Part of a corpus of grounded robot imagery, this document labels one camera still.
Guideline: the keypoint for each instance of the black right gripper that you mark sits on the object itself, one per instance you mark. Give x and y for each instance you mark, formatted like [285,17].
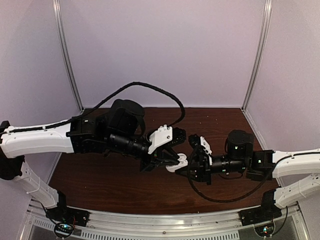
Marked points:
[203,173]

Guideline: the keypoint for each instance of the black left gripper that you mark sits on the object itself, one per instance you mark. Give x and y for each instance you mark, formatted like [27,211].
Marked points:
[157,160]

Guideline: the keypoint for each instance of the white oval charging case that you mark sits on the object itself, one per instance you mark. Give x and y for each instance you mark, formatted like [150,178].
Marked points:
[182,162]

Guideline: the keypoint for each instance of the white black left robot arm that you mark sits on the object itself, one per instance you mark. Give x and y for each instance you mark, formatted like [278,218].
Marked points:
[114,131]

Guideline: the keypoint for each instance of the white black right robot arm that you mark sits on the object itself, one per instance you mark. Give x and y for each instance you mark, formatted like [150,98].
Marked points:
[260,166]

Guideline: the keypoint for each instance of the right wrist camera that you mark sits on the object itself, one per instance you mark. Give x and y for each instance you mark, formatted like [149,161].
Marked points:
[199,141]

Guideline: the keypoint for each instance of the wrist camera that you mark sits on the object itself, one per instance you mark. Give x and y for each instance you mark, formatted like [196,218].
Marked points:
[199,141]
[165,136]

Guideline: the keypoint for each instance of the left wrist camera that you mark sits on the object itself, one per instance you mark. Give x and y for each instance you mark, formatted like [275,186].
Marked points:
[165,136]

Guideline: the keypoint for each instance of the aluminium front frame rail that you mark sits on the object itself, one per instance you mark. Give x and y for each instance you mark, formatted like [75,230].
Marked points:
[221,225]

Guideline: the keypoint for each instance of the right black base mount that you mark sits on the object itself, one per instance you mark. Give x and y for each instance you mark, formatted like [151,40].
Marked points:
[267,210]

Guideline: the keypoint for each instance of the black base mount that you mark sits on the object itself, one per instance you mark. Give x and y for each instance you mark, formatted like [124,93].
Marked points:
[62,213]
[267,210]

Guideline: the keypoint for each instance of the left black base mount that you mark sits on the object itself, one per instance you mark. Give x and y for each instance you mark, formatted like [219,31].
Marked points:
[62,213]

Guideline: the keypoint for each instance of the left aluminium corner post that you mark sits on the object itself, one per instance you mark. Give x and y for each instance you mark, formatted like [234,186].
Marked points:
[57,11]

